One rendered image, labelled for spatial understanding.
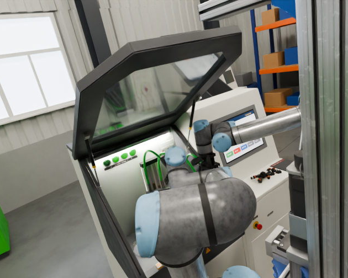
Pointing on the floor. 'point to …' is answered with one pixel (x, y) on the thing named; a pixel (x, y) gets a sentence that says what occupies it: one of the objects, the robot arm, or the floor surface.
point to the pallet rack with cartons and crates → (275, 60)
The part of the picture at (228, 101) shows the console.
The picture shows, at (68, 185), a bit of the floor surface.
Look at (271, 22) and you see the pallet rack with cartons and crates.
